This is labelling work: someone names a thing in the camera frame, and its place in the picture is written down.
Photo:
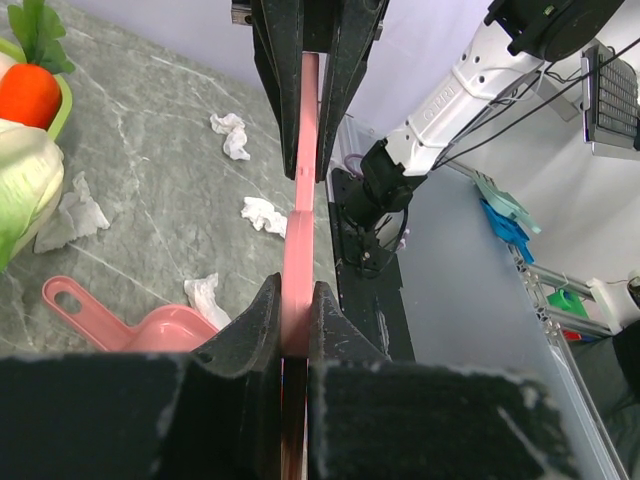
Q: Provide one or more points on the teal and blue plastic parts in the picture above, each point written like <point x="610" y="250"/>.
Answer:
<point x="506" y="215"/>

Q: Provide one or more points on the orange carrot toy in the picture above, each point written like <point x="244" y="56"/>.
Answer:
<point x="30" y="95"/>

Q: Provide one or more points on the paper scrap right side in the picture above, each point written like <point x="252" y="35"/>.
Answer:
<point x="234" y="130"/>

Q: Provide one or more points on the green plastic object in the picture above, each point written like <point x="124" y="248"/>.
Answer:
<point x="567" y="301"/>

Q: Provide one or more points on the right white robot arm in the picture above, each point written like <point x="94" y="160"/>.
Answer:
<point x="514" y="39"/>

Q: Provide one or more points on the dark green leafy vegetable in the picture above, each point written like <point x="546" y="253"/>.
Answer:
<point x="38" y="29"/>

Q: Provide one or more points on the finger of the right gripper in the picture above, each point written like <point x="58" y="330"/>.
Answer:
<point x="354" y="28"/>
<point x="277" y="28"/>

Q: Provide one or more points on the paper scrap front centre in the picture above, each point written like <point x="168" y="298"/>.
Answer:
<point x="263" y="216"/>

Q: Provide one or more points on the pink hand brush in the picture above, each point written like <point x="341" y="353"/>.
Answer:
<point x="297" y="279"/>

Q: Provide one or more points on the paper scrap near tray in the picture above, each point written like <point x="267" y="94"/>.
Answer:
<point x="78" y="215"/>

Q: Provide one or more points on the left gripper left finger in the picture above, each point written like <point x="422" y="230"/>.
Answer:
<point x="213" y="413"/>

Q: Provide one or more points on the front green lettuce head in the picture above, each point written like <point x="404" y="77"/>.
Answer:
<point x="32" y="172"/>

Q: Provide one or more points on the aluminium frame rail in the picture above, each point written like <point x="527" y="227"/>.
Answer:
<point x="610" y="308"/>

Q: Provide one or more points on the grey keyboard device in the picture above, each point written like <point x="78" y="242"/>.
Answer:
<point x="610" y="104"/>

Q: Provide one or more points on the green plastic tray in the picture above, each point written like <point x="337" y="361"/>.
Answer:
<point x="58" y="123"/>

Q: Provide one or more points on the paper scrap beside dustpan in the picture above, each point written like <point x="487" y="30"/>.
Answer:
<point x="201" y="297"/>

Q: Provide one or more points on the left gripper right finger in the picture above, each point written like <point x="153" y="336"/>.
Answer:
<point x="370" y="417"/>

